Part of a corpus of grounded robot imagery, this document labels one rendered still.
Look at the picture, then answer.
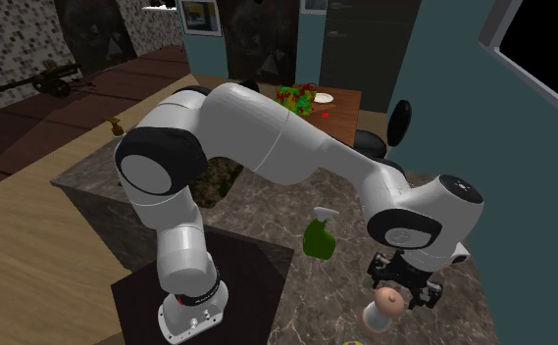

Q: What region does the green and red plant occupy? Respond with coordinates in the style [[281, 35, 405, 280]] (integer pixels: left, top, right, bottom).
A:
[[274, 82, 319, 118]]

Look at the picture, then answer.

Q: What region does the pink pepper mill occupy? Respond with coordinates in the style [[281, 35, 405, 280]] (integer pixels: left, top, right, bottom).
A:
[[361, 285, 406, 334]]

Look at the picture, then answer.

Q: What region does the grey framed window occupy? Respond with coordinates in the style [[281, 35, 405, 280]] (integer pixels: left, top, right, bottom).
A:
[[479, 0, 558, 122]]

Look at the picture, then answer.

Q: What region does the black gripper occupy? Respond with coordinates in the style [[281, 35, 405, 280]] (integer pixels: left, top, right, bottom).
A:
[[366, 250, 445, 311]]

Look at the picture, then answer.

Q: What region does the framed wall picture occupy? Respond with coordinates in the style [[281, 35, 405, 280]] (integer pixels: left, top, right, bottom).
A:
[[177, 0, 225, 38]]

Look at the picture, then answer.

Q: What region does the green spray bottle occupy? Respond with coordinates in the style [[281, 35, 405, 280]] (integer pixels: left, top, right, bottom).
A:
[[302, 206, 341, 262]]

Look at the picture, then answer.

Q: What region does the dark robot stand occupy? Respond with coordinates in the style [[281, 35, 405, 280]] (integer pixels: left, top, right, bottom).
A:
[[110, 225, 295, 345]]

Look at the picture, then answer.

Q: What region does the brown wooden table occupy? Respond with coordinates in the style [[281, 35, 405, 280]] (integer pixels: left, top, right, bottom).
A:
[[278, 83, 363, 147]]

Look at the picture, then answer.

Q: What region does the black office chair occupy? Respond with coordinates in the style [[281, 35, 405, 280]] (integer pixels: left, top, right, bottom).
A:
[[352, 99, 413, 162]]

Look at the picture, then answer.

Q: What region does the dark toy cannon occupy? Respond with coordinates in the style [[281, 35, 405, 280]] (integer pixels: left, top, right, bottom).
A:
[[0, 62, 96, 100]]

